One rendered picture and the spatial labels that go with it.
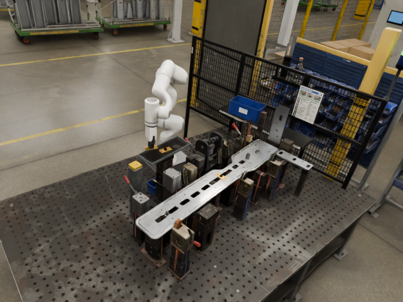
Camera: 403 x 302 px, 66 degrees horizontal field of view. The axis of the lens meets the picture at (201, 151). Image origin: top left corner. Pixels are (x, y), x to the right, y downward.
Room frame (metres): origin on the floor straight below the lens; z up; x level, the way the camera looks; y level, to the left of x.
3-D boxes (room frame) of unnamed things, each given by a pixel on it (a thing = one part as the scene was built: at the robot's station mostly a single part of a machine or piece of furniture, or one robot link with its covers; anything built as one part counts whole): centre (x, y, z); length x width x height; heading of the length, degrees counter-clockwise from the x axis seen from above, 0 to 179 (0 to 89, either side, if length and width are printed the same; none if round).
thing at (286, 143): (2.26, -0.71, 0.88); 0.08 x 0.08 x 0.36; 53
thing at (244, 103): (2.70, -0.37, 1.10); 0.30 x 0.17 x 0.13; 60
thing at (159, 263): (1.23, 0.21, 0.84); 0.18 x 0.06 x 0.29; 53
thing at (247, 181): (1.69, -0.34, 0.87); 0.12 x 0.09 x 0.35; 53
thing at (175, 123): (2.15, 0.26, 1.10); 0.19 x 0.12 x 0.24; 84
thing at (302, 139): (2.58, -0.54, 1.02); 0.90 x 0.22 x 0.03; 53
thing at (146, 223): (1.72, -0.15, 1.00); 1.38 x 0.22 x 0.02; 143
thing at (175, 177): (1.58, 0.17, 0.90); 0.13 x 0.10 x 0.41; 53
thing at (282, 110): (2.32, -0.60, 1.17); 0.12 x 0.01 x 0.34; 53
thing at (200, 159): (1.83, 0.02, 0.89); 0.13 x 0.11 x 0.38; 53
